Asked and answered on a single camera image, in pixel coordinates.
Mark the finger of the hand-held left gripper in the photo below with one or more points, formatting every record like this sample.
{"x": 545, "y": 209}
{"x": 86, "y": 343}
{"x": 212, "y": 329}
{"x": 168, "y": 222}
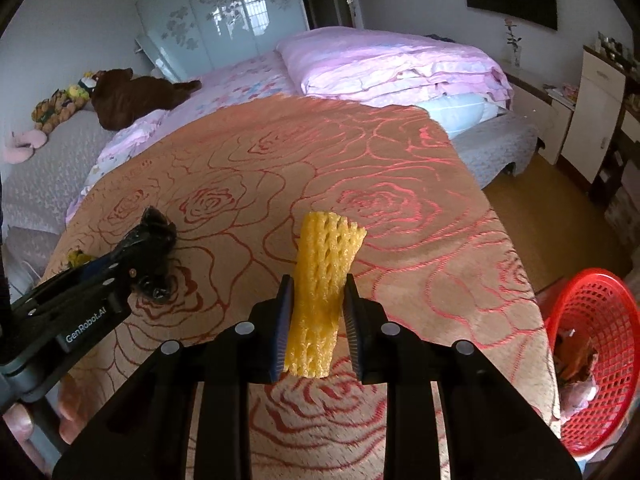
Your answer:
{"x": 131, "y": 274}
{"x": 85, "y": 275}

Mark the yellow green plush toy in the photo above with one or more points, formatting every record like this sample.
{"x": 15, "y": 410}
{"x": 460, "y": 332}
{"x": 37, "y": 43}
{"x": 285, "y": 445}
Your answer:
{"x": 55, "y": 110}

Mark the pink floral bedsheet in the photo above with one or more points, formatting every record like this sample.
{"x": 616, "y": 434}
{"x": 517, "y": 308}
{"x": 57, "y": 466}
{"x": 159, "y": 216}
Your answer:
{"x": 240, "y": 80}

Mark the small black plastic bag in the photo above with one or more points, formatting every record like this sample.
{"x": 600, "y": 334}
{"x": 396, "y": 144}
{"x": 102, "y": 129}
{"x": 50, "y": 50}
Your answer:
{"x": 152, "y": 240}

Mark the pink plush toy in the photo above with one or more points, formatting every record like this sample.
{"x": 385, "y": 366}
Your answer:
{"x": 24, "y": 146}

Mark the flower in vase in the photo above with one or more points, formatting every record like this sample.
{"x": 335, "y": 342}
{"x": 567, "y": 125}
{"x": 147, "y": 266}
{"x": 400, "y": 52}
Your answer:
{"x": 512, "y": 45}

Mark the yellow foam fruit net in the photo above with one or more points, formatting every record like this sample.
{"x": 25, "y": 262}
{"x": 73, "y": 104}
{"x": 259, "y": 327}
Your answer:
{"x": 320, "y": 270}

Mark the light blue pillow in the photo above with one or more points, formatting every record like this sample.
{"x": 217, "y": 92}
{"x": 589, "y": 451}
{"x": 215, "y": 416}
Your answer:
{"x": 460, "y": 115}

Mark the low white cabinet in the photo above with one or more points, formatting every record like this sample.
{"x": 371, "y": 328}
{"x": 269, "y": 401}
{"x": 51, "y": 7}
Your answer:
{"x": 535, "y": 110}

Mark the cluttered side desk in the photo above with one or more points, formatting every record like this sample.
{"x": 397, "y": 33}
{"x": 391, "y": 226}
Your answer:
{"x": 625, "y": 132}

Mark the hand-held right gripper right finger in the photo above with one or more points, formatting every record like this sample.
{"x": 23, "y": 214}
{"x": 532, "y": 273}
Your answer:
{"x": 352, "y": 330}

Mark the small yellow scrap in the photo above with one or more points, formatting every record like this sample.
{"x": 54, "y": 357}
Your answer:
{"x": 79, "y": 258}

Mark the bed with grey cover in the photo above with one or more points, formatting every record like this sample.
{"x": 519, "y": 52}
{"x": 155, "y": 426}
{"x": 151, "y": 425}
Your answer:
{"x": 492, "y": 155}

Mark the stack of magazines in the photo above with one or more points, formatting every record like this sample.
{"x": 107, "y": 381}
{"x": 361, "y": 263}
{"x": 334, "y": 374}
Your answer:
{"x": 564, "y": 92}

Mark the clutter on cabinet top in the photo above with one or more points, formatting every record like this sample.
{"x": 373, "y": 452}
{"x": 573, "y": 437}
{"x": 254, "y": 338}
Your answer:
{"x": 617, "y": 50}

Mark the brown teddy bear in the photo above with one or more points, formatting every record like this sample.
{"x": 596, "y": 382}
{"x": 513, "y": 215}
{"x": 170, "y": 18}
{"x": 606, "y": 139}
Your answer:
{"x": 130, "y": 100}

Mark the floral glass wardrobe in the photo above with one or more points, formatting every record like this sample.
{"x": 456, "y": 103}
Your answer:
{"x": 225, "y": 15}

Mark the orange rose pattern blanket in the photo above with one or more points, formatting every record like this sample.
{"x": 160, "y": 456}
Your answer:
{"x": 300, "y": 170}

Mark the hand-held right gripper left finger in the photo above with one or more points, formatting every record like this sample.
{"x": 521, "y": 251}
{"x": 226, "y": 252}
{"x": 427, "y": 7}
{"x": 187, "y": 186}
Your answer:
{"x": 282, "y": 330}

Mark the person's left hand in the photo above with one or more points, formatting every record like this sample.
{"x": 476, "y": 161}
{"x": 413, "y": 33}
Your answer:
{"x": 15, "y": 430}

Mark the pink quilt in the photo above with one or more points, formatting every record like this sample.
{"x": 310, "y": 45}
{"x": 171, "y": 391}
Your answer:
{"x": 380, "y": 65}

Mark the tall white cabinet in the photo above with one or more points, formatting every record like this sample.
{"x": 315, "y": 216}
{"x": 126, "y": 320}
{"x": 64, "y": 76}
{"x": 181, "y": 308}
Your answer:
{"x": 595, "y": 110}

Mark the red plastic basket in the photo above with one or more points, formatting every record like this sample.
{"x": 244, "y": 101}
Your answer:
{"x": 612, "y": 310}

